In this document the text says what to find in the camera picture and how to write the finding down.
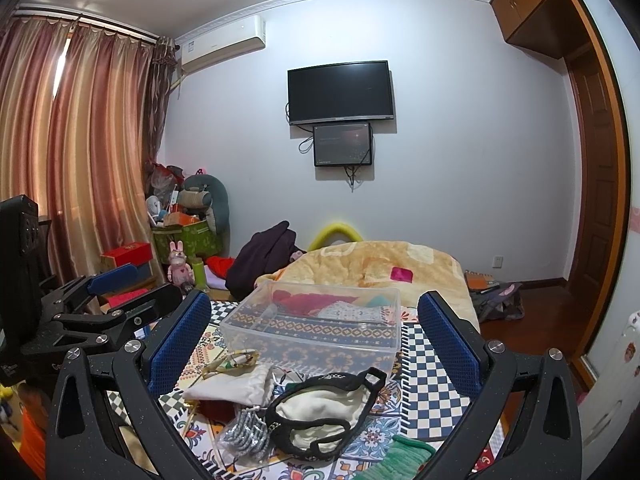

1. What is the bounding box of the gold ribbon bow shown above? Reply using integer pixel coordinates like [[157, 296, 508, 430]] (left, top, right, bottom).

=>
[[201, 349, 259, 376]]

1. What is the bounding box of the green knitted cloth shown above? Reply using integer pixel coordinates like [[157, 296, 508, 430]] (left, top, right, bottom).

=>
[[355, 434, 436, 480]]

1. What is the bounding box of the black strap cream bag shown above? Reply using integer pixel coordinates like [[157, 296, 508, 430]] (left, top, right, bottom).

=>
[[265, 367, 387, 462]]

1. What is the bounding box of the pink rabbit plush toy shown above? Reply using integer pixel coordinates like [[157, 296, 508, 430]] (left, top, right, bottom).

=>
[[167, 240, 195, 292]]

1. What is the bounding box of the red gift box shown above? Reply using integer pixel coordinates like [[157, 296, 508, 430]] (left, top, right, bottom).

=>
[[100, 242, 153, 271]]

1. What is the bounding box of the dark bag on floor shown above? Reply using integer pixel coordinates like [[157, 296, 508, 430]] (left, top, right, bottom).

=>
[[471, 282, 525, 324]]

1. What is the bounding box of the green storage box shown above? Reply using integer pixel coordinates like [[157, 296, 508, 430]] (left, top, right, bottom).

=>
[[152, 221, 222, 264]]

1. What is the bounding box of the patterned colourful bed cover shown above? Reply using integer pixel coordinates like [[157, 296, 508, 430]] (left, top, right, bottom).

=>
[[102, 299, 507, 480]]

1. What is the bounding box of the silver mesh in plastic bag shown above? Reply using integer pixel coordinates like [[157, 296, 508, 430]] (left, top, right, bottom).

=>
[[217, 408, 271, 463]]

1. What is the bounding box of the beige fleece blanket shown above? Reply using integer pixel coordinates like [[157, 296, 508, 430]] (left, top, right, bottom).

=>
[[255, 240, 480, 328]]

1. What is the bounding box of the white cabinet with stickers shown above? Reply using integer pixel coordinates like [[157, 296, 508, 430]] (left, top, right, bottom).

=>
[[578, 312, 640, 479]]

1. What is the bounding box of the dark purple jacket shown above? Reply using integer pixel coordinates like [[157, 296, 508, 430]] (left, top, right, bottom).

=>
[[226, 220, 298, 300]]

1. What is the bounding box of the grey plush toy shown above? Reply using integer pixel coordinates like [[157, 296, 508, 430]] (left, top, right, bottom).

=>
[[178, 174, 229, 235]]

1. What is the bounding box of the clear plastic storage bin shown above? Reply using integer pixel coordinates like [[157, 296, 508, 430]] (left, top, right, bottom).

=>
[[219, 281, 401, 376]]

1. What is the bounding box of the yellow curved pillow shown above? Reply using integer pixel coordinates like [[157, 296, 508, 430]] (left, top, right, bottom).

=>
[[308, 222, 363, 252]]

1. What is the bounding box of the pink striped curtain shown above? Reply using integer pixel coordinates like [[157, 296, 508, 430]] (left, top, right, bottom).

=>
[[1, 16, 160, 281]]

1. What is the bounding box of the brown wooden door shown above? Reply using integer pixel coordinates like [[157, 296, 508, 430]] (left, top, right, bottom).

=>
[[565, 0, 629, 359]]

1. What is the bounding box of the white air conditioner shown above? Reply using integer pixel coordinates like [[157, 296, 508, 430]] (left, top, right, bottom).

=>
[[179, 15, 267, 75]]

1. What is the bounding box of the wooden overhead cabinet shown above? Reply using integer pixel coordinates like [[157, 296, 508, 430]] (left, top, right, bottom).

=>
[[490, 0, 588, 58]]

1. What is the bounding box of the small black wall monitor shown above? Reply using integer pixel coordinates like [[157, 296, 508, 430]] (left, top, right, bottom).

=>
[[314, 122, 373, 167]]

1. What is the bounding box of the wall mounted black television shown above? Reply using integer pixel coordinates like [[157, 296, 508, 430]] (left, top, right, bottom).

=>
[[288, 61, 395, 125]]

